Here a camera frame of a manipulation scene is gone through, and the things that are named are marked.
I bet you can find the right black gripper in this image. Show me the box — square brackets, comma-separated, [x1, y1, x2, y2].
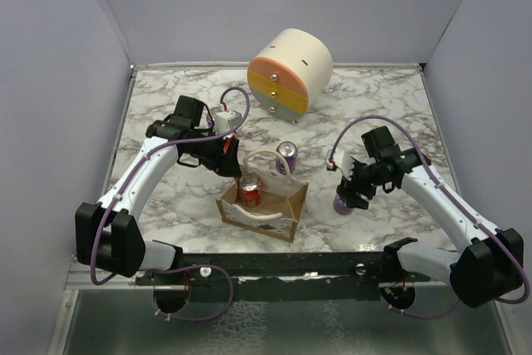
[337, 156, 390, 209]

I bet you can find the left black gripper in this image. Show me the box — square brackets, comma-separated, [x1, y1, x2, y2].
[186, 126, 242, 177]

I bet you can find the purple soda can front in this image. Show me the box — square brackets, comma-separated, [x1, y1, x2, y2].
[332, 195, 354, 215]

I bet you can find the red soda can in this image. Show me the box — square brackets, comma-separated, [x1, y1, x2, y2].
[238, 173, 262, 208]

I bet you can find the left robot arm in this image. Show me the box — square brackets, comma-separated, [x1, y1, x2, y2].
[75, 96, 247, 285]

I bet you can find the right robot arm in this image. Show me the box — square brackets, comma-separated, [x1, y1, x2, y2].
[326, 126, 531, 308]

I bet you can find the purple can centre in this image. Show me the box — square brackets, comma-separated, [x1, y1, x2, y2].
[276, 141, 298, 175]

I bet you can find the round three-drawer storage box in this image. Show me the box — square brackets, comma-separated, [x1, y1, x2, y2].
[247, 28, 333, 122]

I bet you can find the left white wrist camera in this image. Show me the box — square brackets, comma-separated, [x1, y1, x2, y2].
[213, 110, 242, 136]

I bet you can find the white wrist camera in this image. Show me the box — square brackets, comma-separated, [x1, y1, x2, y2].
[325, 150, 354, 180]
[213, 110, 242, 136]

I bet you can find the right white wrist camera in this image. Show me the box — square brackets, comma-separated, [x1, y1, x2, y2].
[325, 150, 354, 180]

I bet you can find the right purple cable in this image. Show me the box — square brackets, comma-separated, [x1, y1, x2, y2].
[326, 116, 527, 321]

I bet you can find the purple cable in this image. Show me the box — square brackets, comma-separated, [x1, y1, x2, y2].
[326, 116, 527, 321]
[89, 86, 251, 288]

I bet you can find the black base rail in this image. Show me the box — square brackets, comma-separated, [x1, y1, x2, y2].
[135, 251, 428, 303]

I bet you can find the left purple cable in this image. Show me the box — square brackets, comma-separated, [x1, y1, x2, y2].
[89, 86, 251, 288]

